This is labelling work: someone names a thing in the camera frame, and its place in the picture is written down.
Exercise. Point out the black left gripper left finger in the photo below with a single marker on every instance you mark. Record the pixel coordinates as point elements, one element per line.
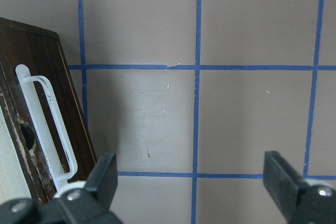
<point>103,180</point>

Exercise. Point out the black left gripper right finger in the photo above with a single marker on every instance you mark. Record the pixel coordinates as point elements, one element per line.
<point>283,183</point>

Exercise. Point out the white plastic drawer handle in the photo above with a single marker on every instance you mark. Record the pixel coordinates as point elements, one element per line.
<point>26,82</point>

